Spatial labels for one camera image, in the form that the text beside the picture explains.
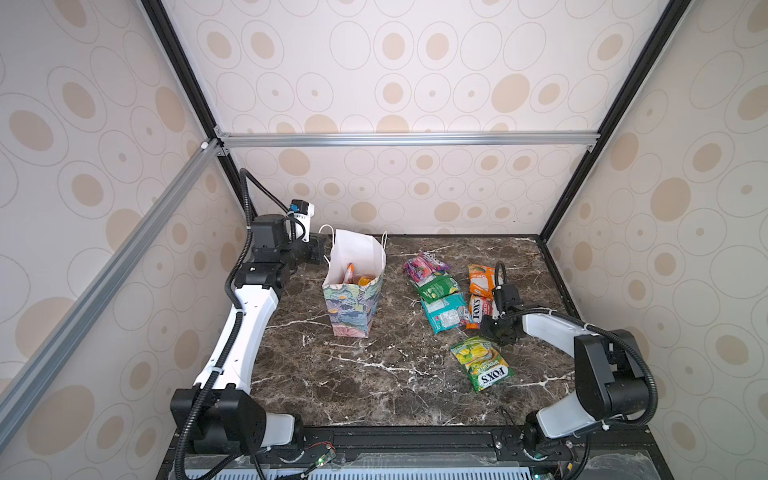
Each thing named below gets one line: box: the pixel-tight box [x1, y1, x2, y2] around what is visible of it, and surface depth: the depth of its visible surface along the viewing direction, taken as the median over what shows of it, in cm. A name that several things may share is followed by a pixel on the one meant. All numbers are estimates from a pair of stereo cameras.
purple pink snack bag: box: [403, 251, 452, 287], surface depth 108 cm
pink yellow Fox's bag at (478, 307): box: [466, 294, 494, 329], surface depth 98 cm
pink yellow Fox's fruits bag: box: [344, 262, 355, 283], surface depth 96 cm
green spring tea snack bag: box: [418, 274, 459, 303], surface depth 102 cm
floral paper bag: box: [319, 225, 388, 338], surface depth 85 cm
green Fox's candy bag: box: [450, 336, 515, 393], surface depth 86 cm
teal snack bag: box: [420, 292, 470, 335], surface depth 96 cm
